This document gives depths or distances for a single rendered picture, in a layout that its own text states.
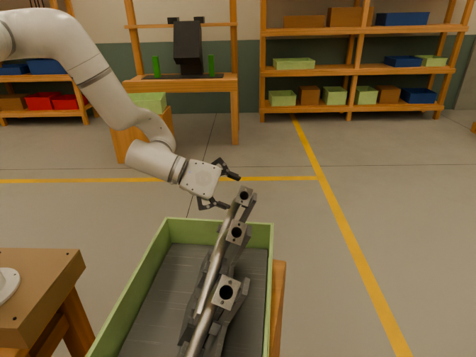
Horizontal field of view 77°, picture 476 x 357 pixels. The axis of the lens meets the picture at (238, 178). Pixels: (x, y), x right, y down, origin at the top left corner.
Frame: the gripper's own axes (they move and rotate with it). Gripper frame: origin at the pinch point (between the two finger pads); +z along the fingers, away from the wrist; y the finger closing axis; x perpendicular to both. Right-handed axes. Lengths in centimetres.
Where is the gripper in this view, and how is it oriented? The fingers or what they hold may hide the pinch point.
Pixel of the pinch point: (231, 192)
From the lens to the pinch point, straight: 89.5
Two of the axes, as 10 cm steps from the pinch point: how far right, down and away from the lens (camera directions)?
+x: -2.0, 2.2, 9.5
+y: 3.3, -9.0, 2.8
